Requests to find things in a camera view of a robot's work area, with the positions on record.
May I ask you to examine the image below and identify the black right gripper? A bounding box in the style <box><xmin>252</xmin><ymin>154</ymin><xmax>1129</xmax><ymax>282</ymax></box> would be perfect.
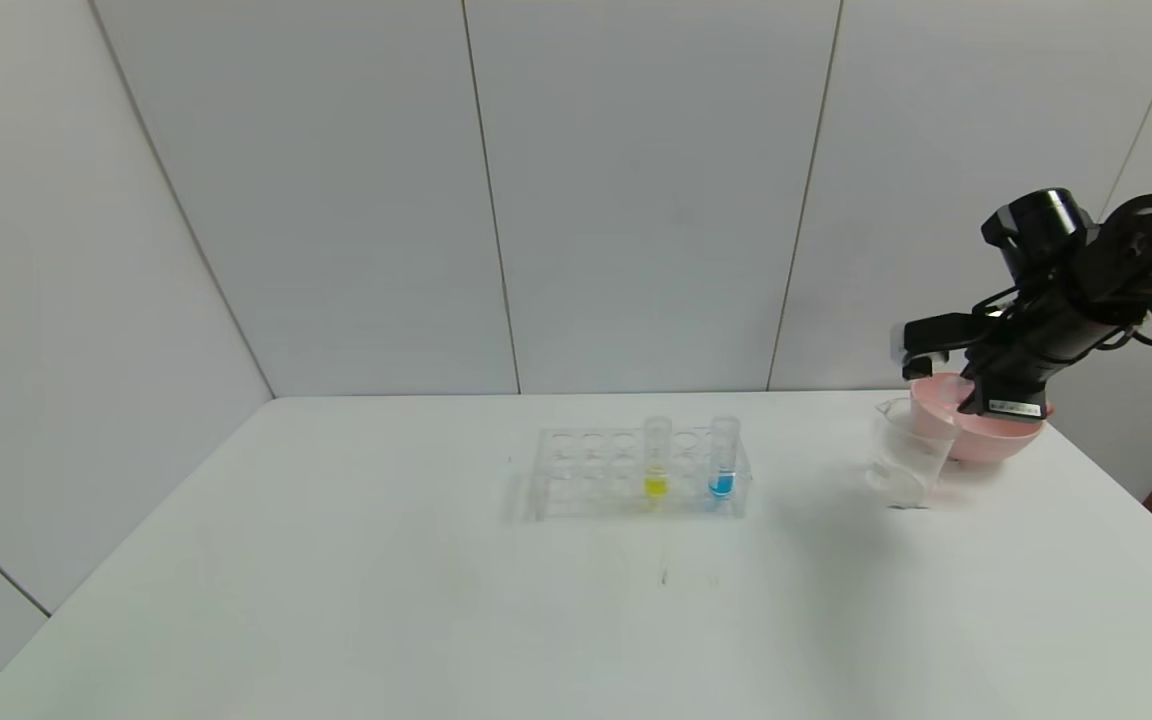
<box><xmin>956</xmin><ymin>304</ymin><xmax>1120</xmax><ymax>421</ymax></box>

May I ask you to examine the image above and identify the blue pigment test tube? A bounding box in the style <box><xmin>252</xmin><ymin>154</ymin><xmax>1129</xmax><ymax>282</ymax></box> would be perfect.
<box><xmin>708</xmin><ymin>416</ymin><xmax>741</xmax><ymax>500</ymax></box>

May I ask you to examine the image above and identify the yellow pigment test tube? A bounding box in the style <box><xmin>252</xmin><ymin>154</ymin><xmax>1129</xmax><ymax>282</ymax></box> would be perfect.
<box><xmin>641</xmin><ymin>417</ymin><xmax>673</xmax><ymax>499</ymax></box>

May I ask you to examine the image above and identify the clear acrylic test tube rack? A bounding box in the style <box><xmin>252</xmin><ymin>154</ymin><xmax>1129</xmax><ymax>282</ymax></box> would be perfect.
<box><xmin>531</xmin><ymin>427</ymin><xmax>753</xmax><ymax>522</ymax></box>

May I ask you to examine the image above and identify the pink bowl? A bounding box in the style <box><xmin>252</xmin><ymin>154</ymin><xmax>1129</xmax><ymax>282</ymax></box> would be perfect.
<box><xmin>908</xmin><ymin>372</ymin><xmax>1049</xmax><ymax>466</ymax></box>

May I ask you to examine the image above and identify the clear plastic beaker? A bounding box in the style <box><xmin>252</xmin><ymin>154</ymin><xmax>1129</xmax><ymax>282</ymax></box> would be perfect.
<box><xmin>862</xmin><ymin>397</ymin><xmax>958</xmax><ymax>512</ymax></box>

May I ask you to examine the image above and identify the wrist camera with black bracket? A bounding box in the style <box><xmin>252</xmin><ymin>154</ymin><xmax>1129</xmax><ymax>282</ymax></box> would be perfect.
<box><xmin>890</xmin><ymin>312</ymin><xmax>1013</xmax><ymax>382</ymax></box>

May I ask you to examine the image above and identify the black camera cable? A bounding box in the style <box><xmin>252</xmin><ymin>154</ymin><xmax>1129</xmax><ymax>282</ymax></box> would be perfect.
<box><xmin>974</xmin><ymin>285</ymin><xmax>1027</xmax><ymax>319</ymax></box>

